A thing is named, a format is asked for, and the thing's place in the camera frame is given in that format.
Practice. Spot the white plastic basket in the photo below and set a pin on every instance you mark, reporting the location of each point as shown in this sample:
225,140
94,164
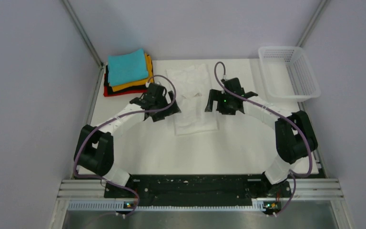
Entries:
287,74

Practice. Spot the white t shirt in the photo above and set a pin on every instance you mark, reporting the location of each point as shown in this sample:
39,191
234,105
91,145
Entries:
193,85

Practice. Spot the folded black t shirt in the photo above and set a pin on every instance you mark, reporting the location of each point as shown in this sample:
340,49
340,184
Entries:
150,79

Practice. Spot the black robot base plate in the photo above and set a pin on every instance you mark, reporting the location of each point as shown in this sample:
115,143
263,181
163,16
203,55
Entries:
199,190

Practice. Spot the aluminium frame rail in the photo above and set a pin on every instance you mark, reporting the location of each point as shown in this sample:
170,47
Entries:
306,189

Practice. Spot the folded red t shirt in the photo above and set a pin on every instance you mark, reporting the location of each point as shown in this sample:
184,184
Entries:
108,92

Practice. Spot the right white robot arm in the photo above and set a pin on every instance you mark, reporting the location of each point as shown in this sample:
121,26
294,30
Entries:
294,136

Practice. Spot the folded cyan t shirt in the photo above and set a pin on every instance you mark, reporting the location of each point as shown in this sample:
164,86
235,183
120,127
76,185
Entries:
127,68

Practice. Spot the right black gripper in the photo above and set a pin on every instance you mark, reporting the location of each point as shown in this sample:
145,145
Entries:
216,95

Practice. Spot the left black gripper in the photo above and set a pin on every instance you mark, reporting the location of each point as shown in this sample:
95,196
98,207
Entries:
173,109

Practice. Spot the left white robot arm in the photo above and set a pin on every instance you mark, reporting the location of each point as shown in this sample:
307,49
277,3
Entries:
94,156

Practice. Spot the white slotted cable duct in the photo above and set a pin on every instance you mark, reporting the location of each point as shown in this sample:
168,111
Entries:
127,206

